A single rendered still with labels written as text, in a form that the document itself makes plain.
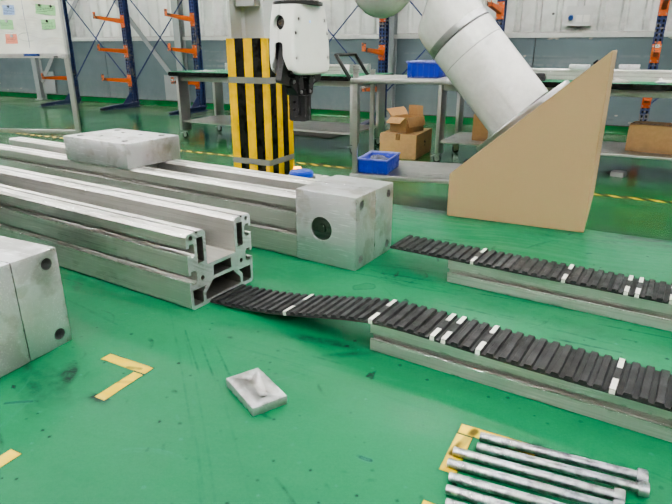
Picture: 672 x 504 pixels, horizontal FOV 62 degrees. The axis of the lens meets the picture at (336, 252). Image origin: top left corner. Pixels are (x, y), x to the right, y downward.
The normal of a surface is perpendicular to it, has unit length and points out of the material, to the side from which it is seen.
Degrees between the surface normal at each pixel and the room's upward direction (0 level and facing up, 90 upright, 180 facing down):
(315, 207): 90
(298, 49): 89
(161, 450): 0
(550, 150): 90
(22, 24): 90
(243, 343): 0
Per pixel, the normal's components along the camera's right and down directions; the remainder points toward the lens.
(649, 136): -0.59, 0.26
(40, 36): -0.14, 0.34
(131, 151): 0.85, 0.18
